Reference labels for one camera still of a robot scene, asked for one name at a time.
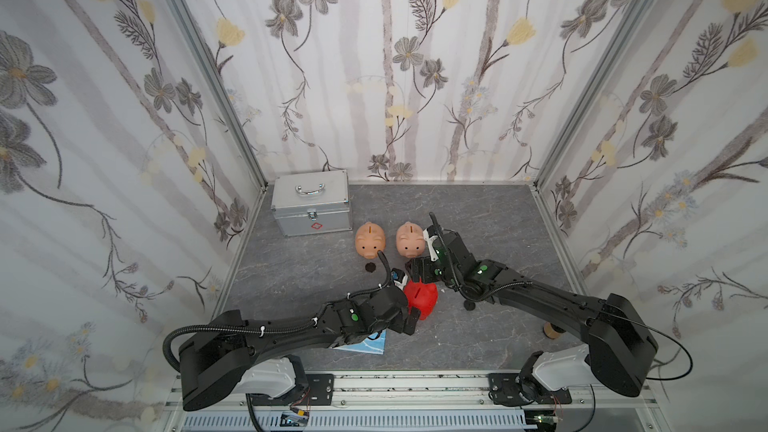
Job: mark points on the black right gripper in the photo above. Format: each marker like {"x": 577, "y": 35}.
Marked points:
{"x": 428, "y": 267}

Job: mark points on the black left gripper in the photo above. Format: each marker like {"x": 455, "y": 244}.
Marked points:
{"x": 405, "y": 315}

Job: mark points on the red piggy bank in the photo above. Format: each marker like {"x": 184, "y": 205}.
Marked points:
{"x": 421, "y": 297}

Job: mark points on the pink piggy bank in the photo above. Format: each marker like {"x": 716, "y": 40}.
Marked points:
{"x": 410, "y": 242}

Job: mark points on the tan piggy bank front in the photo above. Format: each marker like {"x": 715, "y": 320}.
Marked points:
{"x": 370, "y": 239}

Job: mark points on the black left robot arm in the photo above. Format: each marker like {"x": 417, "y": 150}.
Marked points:
{"x": 212, "y": 358}

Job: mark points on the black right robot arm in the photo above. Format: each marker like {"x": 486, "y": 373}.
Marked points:
{"x": 616, "y": 349}

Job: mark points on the blue surgical face mask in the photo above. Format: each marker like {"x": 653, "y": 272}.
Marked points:
{"x": 373, "y": 346}

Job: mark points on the silver metal first aid case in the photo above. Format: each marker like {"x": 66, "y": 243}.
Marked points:
{"x": 312, "y": 203}

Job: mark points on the small brown orange-capped bottle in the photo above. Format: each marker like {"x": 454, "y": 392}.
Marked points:
{"x": 551, "y": 331}

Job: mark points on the small green circuit board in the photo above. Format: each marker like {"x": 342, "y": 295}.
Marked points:
{"x": 294, "y": 419}

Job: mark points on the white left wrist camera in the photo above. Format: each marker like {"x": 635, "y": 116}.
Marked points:
{"x": 399, "y": 277}

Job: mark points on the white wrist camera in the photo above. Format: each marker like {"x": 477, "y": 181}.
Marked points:
{"x": 429, "y": 237}
{"x": 399, "y": 277}

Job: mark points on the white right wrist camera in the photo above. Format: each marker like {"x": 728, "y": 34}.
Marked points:
{"x": 429, "y": 237}

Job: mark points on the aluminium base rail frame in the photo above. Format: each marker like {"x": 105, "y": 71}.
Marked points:
{"x": 422, "y": 401}

